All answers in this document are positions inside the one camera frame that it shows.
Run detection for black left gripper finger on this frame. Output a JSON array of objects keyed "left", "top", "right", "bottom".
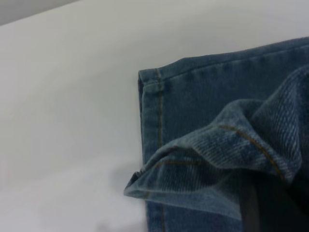
[{"left": 239, "top": 174, "right": 309, "bottom": 232}]

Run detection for blue denim shorts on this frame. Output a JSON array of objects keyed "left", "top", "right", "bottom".
[{"left": 123, "top": 36, "right": 309, "bottom": 232}]

